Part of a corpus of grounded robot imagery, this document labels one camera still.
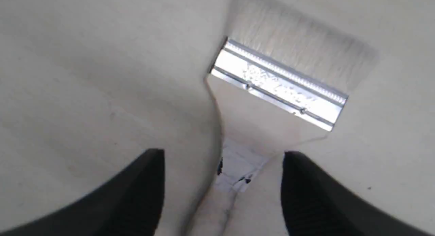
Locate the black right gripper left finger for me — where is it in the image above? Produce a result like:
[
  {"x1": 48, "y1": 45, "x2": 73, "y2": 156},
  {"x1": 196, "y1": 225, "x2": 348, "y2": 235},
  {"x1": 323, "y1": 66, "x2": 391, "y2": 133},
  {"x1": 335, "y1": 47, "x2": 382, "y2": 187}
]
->
[{"x1": 1, "y1": 148, "x2": 165, "y2": 236}]

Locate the wide wooden paint brush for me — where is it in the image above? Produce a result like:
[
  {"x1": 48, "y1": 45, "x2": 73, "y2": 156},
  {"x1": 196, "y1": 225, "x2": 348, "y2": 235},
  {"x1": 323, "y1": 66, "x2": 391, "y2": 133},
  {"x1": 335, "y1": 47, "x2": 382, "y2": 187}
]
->
[{"x1": 185, "y1": 0, "x2": 379, "y2": 236}]

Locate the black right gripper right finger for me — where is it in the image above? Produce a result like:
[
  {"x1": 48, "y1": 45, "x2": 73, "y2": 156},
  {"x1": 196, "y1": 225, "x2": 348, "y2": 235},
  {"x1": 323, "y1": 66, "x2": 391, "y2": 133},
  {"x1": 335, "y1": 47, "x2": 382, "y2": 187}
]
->
[{"x1": 281, "y1": 151, "x2": 429, "y2": 236}]

